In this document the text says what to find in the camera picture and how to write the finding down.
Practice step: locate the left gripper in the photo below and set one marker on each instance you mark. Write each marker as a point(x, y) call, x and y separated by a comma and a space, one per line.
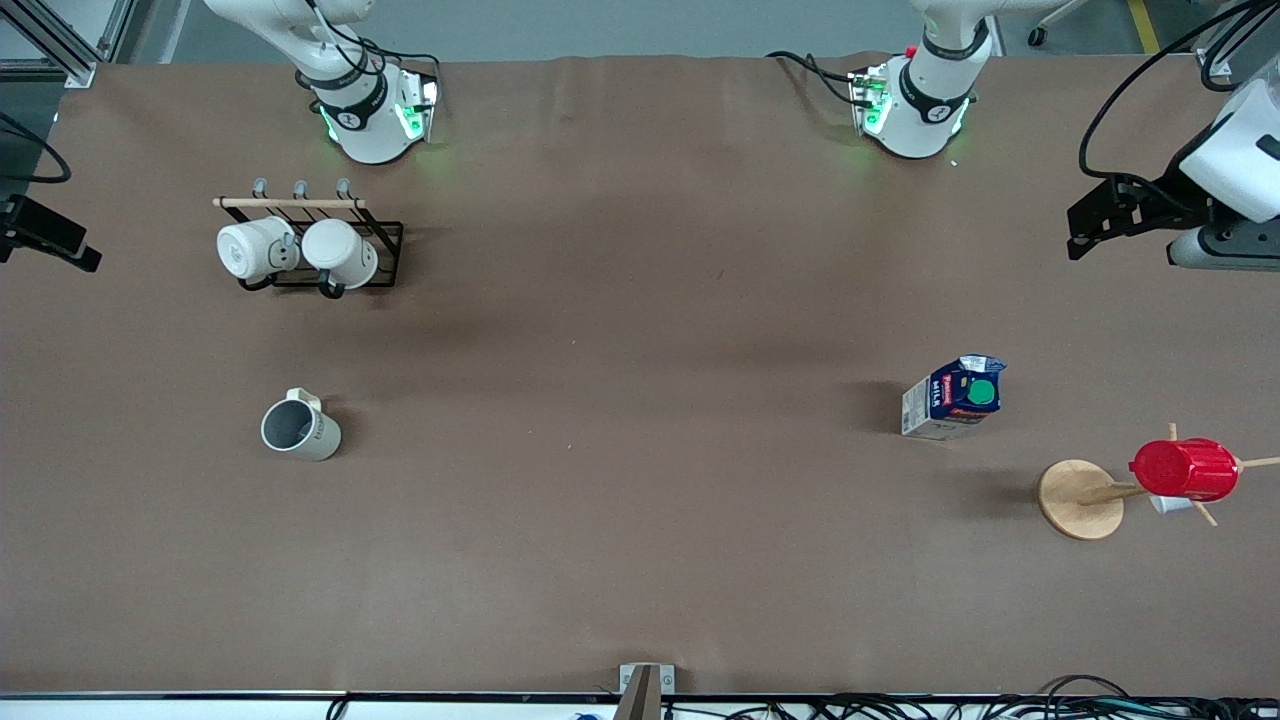
point(1168, 195)

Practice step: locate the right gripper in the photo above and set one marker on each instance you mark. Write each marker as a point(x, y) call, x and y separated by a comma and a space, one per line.
point(20, 222)

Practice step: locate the blue milk carton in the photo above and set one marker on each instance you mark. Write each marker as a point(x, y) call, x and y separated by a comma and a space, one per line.
point(950, 405)

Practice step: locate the white mug with grey interior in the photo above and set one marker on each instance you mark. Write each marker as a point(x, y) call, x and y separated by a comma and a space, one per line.
point(300, 430)

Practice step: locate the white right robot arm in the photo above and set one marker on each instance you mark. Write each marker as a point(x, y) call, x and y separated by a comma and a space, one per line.
point(365, 130)

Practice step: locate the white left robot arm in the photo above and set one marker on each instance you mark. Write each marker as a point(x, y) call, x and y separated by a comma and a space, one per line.
point(925, 120)

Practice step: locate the red plastic cup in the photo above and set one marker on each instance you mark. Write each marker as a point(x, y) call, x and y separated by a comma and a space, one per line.
point(1185, 470)

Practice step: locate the small white cup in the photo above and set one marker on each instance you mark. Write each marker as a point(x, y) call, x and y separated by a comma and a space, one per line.
point(1168, 505)

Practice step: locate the white mug with printed logo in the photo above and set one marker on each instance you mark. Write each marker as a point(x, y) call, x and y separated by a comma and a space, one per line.
point(250, 249)

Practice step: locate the office chair caster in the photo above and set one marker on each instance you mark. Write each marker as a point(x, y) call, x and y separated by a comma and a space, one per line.
point(1040, 35)

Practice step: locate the wooden mug tree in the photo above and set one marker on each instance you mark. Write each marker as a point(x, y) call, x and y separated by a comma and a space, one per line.
point(1080, 498)

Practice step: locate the plain white mug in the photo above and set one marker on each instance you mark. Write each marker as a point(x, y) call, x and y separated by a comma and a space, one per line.
point(340, 252)

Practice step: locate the aluminium frame profile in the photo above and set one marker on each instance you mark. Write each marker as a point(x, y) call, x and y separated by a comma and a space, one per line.
point(60, 45)

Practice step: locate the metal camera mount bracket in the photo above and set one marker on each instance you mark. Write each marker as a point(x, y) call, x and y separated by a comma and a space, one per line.
point(645, 690)

